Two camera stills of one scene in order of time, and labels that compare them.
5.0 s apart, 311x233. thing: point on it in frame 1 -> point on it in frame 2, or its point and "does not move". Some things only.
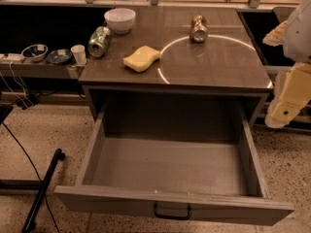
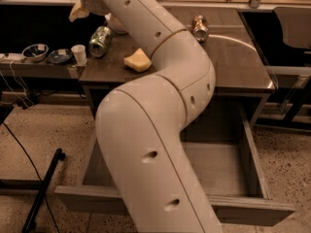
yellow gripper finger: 276,37 -> 78,12
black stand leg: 41,185 does not move
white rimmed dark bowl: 35,52 does not move
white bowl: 120,19 does not move
